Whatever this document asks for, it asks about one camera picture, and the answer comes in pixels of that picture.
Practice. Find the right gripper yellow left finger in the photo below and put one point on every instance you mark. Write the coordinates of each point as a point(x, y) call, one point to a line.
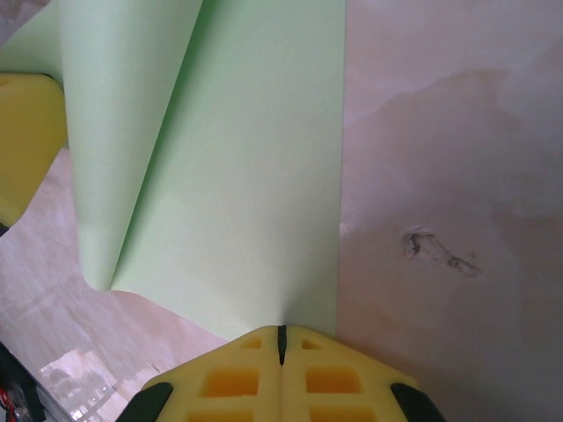
point(228, 387)

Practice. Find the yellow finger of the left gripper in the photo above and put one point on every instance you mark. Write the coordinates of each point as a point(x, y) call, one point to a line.
point(26, 145)

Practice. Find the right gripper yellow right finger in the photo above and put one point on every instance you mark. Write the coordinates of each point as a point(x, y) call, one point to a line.
point(334, 387)

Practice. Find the light green paper sheet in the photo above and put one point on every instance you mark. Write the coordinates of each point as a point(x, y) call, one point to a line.
point(242, 176)

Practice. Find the long aluminium mounting rail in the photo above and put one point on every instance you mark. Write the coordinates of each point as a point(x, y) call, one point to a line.
point(46, 409)

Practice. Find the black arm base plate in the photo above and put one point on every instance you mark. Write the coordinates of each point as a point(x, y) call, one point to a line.
point(17, 373)

